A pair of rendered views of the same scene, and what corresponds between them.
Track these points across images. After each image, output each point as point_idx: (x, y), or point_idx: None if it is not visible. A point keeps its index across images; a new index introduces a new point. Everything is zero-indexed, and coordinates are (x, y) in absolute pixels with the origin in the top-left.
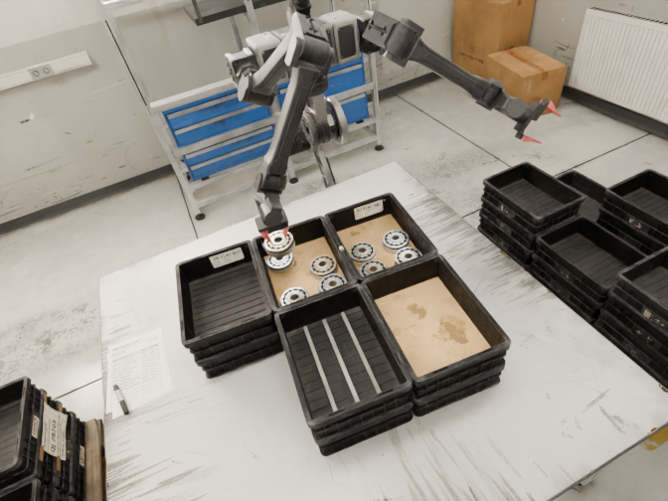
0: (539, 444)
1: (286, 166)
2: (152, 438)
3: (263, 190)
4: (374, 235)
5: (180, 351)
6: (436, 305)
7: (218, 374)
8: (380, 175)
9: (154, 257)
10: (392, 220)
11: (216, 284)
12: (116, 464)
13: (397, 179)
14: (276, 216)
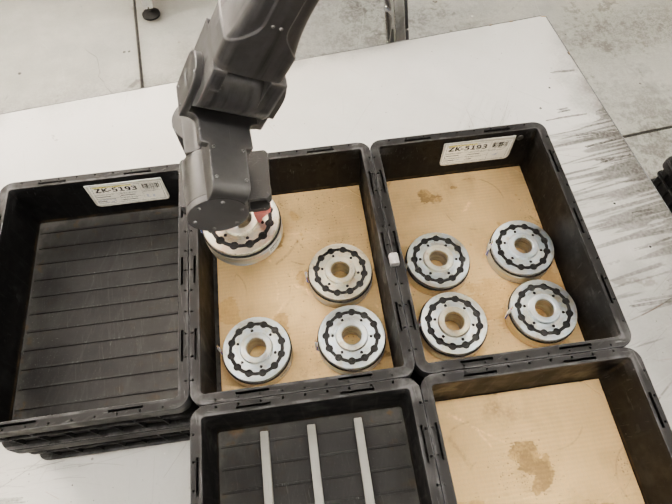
0: None
1: (291, 57)
2: None
3: (204, 111)
4: (472, 214)
5: None
6: (582, 464)
7: (65, 454)
8: (506, 42)
9: (6, 117)
10: (520, 184)
11: (96, 246)
12: None
13: (540, 62)
14: (228, 211)
